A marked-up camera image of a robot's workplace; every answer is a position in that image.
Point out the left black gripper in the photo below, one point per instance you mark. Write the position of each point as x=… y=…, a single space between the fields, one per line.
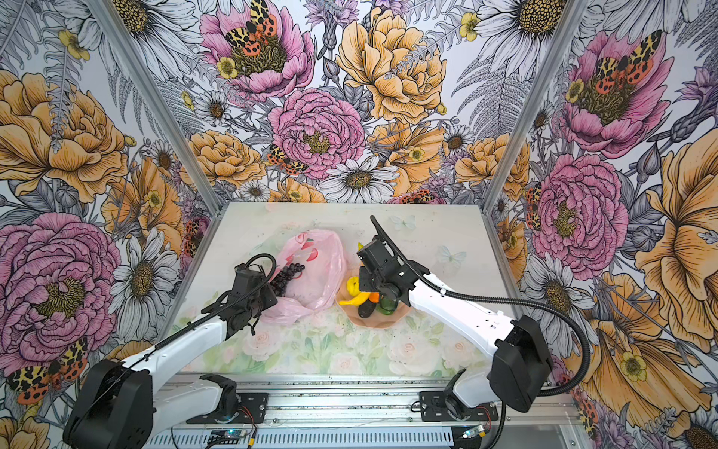
x=270 y=300

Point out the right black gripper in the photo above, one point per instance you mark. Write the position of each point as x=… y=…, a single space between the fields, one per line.
x=364 y=285

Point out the green fake lime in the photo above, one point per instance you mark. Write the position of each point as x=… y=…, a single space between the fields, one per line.
x=386 y=306

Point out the yellow fake fruit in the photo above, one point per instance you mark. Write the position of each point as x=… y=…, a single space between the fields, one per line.
x=356 y=301

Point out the dark fake avocado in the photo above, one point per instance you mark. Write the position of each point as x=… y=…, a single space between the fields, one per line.
x=366 y=309

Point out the pink flower-shaped bowl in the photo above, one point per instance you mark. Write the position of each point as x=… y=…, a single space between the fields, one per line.
x=377 y=320

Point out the pink plastic bag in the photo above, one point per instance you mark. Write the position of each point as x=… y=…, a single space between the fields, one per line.
x=320 y=252

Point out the yellow fake lemon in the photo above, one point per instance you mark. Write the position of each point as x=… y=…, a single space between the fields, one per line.
x=352 y=284

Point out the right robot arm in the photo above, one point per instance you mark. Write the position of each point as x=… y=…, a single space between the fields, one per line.
x=518 y=355

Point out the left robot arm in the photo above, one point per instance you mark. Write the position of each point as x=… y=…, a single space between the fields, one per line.
x=123 y=404

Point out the dark fake grapes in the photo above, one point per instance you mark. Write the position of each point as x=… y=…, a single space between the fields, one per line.
x=288 y=274

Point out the green circuit board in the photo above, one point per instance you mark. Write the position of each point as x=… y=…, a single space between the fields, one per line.
x=231 y=437

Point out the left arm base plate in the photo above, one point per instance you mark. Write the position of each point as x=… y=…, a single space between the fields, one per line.
x=247 y=408

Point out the aluminium rail frame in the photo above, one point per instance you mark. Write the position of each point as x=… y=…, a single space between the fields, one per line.
x=552 y=423

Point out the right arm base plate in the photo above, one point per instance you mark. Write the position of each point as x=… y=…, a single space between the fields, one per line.
x=437 y=406

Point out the white vented cable duct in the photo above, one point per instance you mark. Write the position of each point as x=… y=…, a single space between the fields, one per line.
x=422 y=437

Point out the left aluminium corner post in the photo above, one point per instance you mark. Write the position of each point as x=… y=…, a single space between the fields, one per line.
x=111 y=24

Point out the aluminium corner post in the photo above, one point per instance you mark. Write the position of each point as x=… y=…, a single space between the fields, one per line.
x=111 y=24
x=565 y=31

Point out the right aluminium corner post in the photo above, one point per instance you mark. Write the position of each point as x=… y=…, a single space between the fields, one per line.
x=565 y=31

